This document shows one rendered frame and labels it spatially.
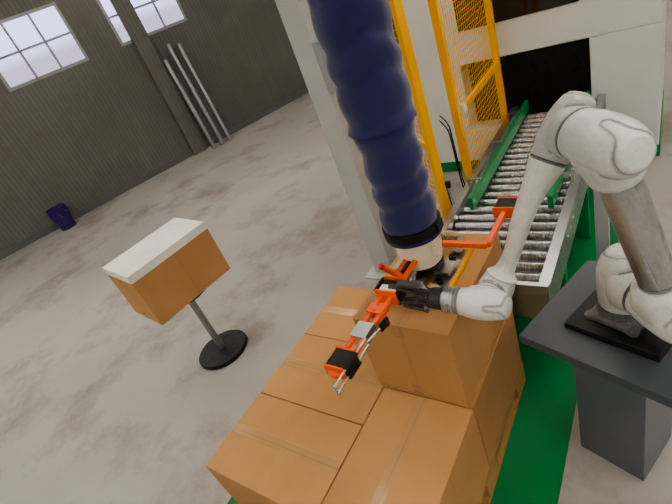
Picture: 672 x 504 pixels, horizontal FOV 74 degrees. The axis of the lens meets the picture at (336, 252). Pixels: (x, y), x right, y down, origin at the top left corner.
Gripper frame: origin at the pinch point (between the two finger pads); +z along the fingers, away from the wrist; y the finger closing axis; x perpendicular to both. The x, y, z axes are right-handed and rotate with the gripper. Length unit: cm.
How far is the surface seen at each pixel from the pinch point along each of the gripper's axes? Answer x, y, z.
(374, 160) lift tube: 17.0, -43.8, 1.1
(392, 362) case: -3.8, 35.3, 7.6
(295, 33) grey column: 129, -76, 103
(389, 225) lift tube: 16.2, -18.1, 2.7
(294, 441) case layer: -40, 54, 42
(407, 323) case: -1.8, 12.8, -4.3
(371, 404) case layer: -14, 53, 18
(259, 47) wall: 676, -18, 636
